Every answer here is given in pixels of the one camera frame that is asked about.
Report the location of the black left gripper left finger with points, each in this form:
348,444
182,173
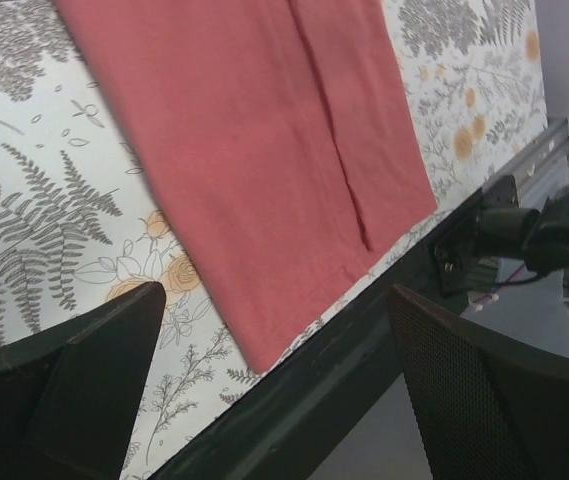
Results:
69,395

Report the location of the aluminium front frame rail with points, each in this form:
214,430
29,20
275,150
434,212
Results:
534,174

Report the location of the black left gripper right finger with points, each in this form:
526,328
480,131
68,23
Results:
487,406

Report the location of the pink t shirt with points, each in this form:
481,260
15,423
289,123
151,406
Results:
276,138

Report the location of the floral patterned table mat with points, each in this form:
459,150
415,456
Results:
78,226

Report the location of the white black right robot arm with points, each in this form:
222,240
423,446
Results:
539,238

